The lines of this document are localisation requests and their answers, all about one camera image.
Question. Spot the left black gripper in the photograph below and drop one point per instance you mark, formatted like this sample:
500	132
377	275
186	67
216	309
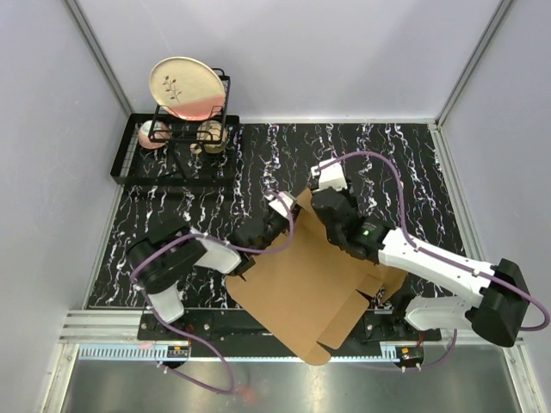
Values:
287	224

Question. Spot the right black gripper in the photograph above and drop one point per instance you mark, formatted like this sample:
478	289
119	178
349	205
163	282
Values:
350	199

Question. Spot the brown cardboard box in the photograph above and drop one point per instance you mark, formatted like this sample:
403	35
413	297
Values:
310	295

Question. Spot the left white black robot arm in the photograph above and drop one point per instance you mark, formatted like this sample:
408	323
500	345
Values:
159	260

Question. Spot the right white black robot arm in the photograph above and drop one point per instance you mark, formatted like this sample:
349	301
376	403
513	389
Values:
489	299

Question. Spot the right small control box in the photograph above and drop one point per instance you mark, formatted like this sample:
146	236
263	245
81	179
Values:
412	354

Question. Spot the small control box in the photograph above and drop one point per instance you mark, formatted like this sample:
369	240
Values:
412	354
177	352

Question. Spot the left small control box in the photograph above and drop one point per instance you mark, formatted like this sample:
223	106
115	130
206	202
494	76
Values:
177	352

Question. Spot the black marble pattern mat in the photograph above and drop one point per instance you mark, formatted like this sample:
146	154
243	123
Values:
386	162

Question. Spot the beige ceramic cup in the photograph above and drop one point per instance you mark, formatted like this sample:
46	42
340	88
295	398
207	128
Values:
212	138

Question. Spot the pink white ceramic cup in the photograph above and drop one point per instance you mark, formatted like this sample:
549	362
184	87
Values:
153	135

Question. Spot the cream pink floral plate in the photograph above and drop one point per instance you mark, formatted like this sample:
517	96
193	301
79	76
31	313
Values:
187	88

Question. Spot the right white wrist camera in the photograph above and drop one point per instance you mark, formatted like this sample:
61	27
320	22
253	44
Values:
328	174

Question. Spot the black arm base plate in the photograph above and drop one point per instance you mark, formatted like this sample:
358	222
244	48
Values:
217	325

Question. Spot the slotted aluminium rail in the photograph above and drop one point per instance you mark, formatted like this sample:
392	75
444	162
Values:
157	352

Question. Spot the black wire dish rack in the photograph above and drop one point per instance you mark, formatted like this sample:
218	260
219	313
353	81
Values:
174	165

